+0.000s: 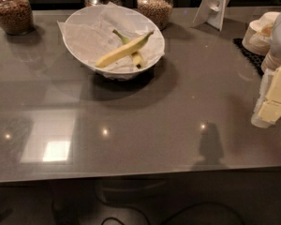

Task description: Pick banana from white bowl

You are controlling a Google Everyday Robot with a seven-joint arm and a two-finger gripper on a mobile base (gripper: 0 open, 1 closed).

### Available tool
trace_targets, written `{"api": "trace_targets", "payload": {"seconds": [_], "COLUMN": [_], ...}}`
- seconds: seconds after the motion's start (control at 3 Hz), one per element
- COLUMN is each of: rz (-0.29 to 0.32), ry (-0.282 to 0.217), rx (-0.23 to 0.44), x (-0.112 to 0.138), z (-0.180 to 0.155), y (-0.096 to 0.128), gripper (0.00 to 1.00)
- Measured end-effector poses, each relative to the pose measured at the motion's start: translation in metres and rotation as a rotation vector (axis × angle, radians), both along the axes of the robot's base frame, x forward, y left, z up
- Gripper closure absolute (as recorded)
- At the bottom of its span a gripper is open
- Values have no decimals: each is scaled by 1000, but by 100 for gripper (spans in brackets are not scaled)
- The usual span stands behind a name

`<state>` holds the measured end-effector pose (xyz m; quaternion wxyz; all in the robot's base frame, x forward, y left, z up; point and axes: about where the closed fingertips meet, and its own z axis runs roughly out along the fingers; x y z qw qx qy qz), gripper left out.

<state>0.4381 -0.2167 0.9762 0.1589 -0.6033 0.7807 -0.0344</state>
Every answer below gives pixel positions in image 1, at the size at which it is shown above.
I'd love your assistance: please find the paper cup stack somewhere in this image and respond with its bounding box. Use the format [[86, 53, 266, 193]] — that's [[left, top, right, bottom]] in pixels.
[[261, 52, 281, 72], [242, 11, 279, 56]]

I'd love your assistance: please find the white paper liner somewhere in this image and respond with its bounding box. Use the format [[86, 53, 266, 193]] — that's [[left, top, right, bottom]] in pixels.
[[56, 2, 166, 79]]

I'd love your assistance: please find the white folded card stand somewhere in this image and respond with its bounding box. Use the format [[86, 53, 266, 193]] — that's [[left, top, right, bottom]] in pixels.
[[192, 0, 230, 31]]

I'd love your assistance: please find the left glass jar with grains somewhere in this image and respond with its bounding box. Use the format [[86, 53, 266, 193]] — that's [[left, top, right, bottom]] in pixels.
[[0, 0, 34, 35]]

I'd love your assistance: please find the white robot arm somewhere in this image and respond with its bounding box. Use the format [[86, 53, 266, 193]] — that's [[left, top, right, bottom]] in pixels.
[[251, 12, 281, 128]]

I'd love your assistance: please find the right glass jar with grains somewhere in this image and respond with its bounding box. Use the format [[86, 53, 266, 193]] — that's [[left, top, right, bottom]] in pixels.
[[136, 0, 173, 30]]

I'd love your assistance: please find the black rubber mat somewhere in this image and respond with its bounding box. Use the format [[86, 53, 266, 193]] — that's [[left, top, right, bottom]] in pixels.
[[233, 38, 264, 77]]

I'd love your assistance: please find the long yellow banana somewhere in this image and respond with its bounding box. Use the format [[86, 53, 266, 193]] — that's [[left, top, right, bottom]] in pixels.
[[96, 31, 154, 68]]

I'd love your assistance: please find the white bowl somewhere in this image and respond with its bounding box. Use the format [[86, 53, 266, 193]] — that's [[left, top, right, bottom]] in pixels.
[[61, 5, 166, 81]]

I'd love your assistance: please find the glass jar with grains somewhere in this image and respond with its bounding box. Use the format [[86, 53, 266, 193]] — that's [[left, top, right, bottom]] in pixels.
[[136, 0, 173, 30], [0, 0, 34, 35]]

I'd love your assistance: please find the upper paper cup stack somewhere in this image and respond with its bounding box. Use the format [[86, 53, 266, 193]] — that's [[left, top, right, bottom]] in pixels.
[[242, 11, 279, 56]]

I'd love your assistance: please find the short green-stemmed banana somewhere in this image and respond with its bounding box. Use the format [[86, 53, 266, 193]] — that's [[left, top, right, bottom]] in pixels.
[[112, 30, 144, 68]]

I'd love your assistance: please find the lower paper cup stack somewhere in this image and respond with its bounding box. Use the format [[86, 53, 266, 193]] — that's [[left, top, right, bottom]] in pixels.
[[261, 52, 281, 72]]

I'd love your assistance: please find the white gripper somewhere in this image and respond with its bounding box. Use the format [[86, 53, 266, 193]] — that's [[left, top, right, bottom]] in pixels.
[[251, 67, 281, 128]]

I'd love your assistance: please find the black cable on floor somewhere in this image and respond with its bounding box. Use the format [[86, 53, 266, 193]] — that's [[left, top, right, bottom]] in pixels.
[[93, 178, 246, 225]]

